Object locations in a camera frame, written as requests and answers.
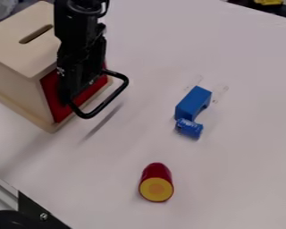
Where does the blue arch block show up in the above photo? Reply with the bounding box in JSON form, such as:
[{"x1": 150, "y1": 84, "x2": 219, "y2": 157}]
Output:
[{"x1": 173, "y1": 85, "x2": 214, "y2": 122}]

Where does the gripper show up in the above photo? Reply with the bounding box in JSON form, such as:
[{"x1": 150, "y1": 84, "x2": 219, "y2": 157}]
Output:
[{"x1": 55, "y1": 22, "x2": 110, "y2": 106}]

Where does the red and yellow cylinder block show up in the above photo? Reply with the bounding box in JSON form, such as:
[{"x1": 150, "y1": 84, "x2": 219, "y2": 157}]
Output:
[{"x1": 137, "y1": 162, "x2": 177, "y2": 203}]

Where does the drawer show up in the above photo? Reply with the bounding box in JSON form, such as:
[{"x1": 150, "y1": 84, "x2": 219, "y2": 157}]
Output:
[{"x1": 38, "y1": 63, "x2": 131, "y2": 125}]

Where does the small blue toy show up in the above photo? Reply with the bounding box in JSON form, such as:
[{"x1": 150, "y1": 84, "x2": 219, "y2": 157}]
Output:
[{"x1": 172, "y1": 117, "x2": 206, "y2": 140}]

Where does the cabinet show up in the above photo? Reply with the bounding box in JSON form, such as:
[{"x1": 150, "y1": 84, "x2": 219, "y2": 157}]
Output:
[{"x1": 0, "y1": 0, "x2": 114, "y2": 134}]

